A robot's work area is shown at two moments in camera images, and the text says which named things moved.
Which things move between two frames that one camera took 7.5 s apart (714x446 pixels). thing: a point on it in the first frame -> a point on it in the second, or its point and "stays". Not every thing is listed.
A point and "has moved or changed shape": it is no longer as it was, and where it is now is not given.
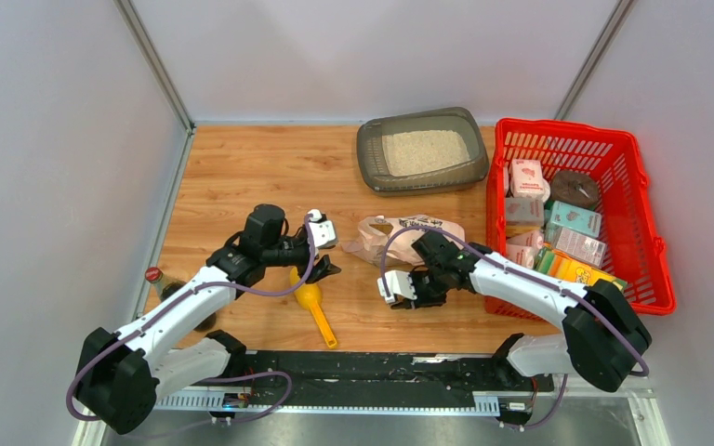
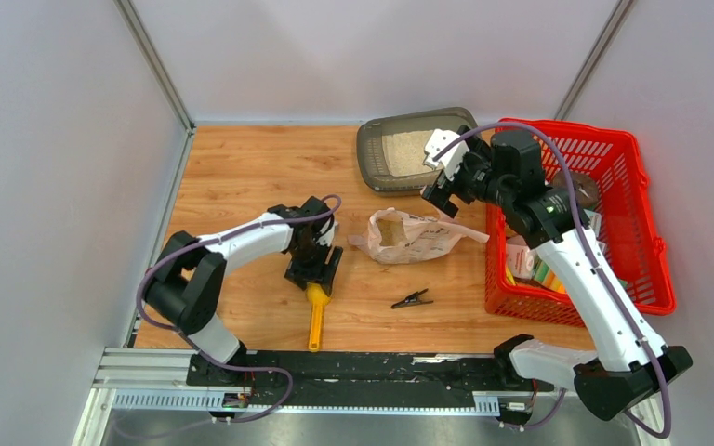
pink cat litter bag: [376, 231] has moved or changed shape
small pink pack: [522, 247] stays
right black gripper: [421, 300] -> [480, 151]
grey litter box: [421, 151] stays
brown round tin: [575, 188] stays
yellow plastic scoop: [308, 295] has moved or changed shape
